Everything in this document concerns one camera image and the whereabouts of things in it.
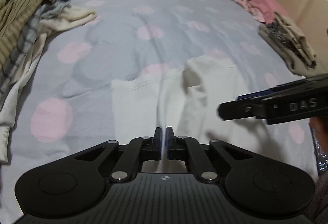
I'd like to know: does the stack of folded beige clothes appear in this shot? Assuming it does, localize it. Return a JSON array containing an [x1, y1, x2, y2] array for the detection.
[[257, 12, 319, 77]]

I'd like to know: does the brown striped shirt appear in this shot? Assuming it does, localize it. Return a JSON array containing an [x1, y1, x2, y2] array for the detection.
[[0, 0, 65, 74]]

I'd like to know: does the person's right hand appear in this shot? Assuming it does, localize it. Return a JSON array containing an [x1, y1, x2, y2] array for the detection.
[[309, 114, 328, 138]]

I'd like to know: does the white sweatshirt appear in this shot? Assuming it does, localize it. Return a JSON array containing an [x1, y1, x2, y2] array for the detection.
[[0, 31, 50, 163]]

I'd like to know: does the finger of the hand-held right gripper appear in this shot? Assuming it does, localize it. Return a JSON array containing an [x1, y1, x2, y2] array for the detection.
[[218, 97, 268, 121], [236, 87, 278, 101]]

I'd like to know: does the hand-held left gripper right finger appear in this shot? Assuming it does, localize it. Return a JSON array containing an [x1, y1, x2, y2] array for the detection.
[[165, 127, 257, 183]]

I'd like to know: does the grey striped shirt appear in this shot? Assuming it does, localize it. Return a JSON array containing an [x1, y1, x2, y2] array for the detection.
[[0, 0, 73, 99]]

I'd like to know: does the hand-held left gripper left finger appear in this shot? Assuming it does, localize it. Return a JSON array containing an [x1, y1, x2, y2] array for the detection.
[[73, 127, 163, 183]]

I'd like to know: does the white t-shirt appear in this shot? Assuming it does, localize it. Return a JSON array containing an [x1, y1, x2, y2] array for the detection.
[[111, 55, 272, 174]]

